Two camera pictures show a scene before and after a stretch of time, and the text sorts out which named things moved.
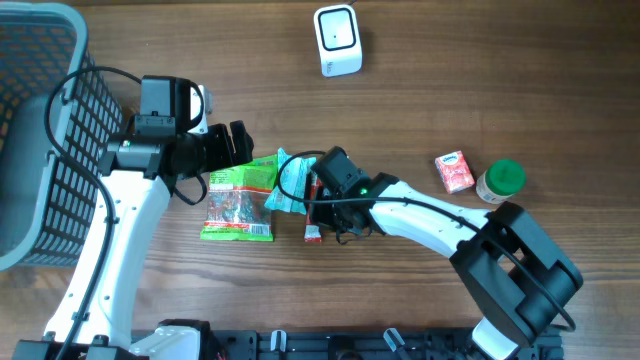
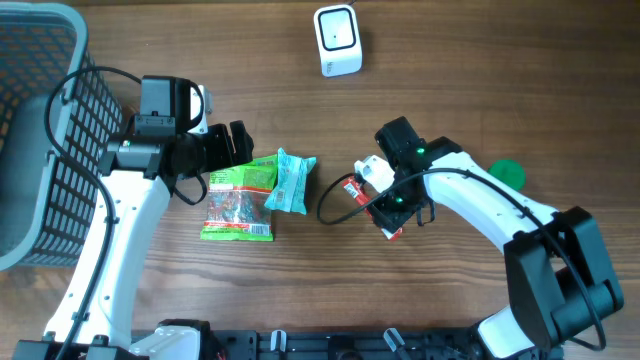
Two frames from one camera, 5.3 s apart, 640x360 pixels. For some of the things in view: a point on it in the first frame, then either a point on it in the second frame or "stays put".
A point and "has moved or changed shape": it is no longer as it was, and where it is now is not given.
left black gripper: x=224 y=155 stays put
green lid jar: x=501 y=180 stays put
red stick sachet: x=312 y=231 has moved or changed shape
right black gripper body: x=333 y=215 → x=397 y=206
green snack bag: x=237 y=197 stays put
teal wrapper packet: x=289 y=193 stays put
